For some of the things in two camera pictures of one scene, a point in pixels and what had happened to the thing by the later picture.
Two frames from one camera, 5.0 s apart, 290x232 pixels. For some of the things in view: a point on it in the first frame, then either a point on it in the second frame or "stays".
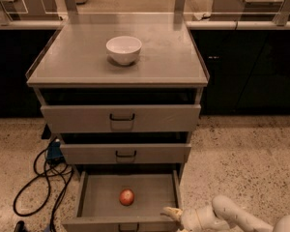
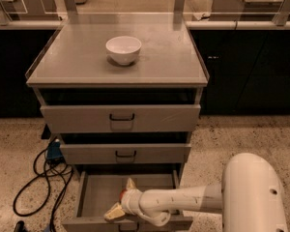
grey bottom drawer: (130, 200) stays
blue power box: (54, 152) stays
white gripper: (192, 218) to (130, 199)
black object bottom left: (20, 226) stays
